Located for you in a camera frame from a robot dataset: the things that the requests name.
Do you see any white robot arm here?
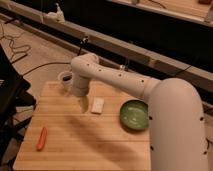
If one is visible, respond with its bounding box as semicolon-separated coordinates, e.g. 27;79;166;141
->
71;53;209;171

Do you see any green ceramic bowl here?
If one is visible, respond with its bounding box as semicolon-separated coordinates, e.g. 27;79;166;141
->
119;100;149;131

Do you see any white sponge block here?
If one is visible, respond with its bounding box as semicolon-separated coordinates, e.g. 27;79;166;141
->
91;97;104;114

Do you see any white cup with dark liquid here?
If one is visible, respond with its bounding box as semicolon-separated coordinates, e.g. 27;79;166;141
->
58;71;72;90

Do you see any black chair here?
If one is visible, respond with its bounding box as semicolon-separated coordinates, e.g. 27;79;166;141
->
0;45;36;166

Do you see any black cable on floor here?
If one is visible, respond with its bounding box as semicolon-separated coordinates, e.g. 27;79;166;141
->
20;35;90;77

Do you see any white object on rail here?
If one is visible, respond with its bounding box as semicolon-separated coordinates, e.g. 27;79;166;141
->
45;4;65;22

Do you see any tangled floor cables left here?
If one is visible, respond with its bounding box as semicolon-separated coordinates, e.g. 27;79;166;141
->
0;20;32;64

